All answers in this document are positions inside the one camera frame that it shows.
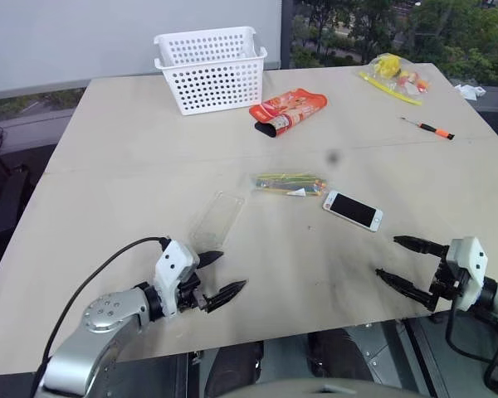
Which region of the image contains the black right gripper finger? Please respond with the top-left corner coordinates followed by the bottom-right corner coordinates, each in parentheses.
top-left (374, 268), bottom-right (435, 310)
top-left (393, 235), bottom-right (450, 258)

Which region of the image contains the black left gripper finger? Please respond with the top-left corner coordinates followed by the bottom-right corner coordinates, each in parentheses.
top-left (194, 250), bottom-right (225, 272)
top-left (205, 279), bottom-right (248, 314)

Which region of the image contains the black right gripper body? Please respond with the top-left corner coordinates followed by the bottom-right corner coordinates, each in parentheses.
top-left (428, 245), bottom-right (468, 312)

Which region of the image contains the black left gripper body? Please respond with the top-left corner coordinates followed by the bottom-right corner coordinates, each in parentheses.
top-left (175, 270), bottom-right (212, 315)

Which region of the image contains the clear plastic case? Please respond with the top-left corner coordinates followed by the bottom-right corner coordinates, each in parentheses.
top-left (188, 190), bottom-right (247, 252)

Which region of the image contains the dark rounded shape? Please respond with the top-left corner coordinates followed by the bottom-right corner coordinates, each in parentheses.
top-left (202, 341), bottom-right (266, 398)
top-left (305, 328), bottom-right (377, 380)

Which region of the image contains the white gold smartphone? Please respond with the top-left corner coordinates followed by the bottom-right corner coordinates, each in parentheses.
top-left (321, 189), bottom-right (384, 234)

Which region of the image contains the clear bag of coloured sticks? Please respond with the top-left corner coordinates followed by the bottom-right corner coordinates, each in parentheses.
top-left (249, 171), bottom-right (330, 199)

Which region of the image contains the grey rounded robot torso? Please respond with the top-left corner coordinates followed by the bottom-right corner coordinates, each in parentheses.
top-left (247, 375), bottom-right (425, 398)

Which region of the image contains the orange black screwdriver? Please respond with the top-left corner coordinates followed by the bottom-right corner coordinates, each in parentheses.
top-left (399, 116), bottom-right (457, 143)

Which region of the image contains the white crumpled paper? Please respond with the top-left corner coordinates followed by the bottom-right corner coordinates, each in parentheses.
top-left (453, 83), bottom-right (487, 101)

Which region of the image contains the orange snack bag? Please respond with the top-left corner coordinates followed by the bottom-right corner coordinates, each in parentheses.
top-left (248, 87), bottom-right (330, 140)

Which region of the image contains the white perforated plastic basket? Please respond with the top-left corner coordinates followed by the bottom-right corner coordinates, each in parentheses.
top-left (152, 26), bottom-right (269, 117)

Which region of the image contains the clear bag of yellow toys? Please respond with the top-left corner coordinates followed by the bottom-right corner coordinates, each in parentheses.
top-left (358, 53), bottom-right (436, 107)

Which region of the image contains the black office chair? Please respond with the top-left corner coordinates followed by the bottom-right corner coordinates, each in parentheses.
top-left (0, 123), bottom-right (32, 235)

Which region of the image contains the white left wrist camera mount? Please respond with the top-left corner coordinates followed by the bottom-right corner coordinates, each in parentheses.
top-left (152, 239), bottom-right (201, 318)

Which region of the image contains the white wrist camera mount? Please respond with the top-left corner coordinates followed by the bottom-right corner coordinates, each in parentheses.
top-left (152, 239), bottom-right (201, 318)
top-left (445, 236), bottom-right (489, 313)

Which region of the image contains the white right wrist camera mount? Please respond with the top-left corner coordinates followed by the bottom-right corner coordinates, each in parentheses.
top-left (445, 236), bottom-right (489, 313)

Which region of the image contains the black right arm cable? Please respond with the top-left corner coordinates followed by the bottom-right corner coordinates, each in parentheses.
top-left (445, 296), bottom-right (498, 393)

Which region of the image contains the grey metal table frame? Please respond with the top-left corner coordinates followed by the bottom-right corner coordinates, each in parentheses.
top-left (115, 317), bottom-right (498, 398)

